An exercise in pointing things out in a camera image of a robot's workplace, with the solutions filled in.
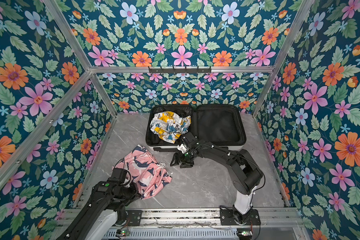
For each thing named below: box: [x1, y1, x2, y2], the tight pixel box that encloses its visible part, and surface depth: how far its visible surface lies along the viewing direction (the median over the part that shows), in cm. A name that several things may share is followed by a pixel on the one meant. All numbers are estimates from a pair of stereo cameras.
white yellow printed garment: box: [150, 111, 192, 144], surface depth 103 cm
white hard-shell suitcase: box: [146, 104, 247, 152], surface depth 107 cm
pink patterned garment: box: [112, 144, 173, 200], surface depth 90 cm
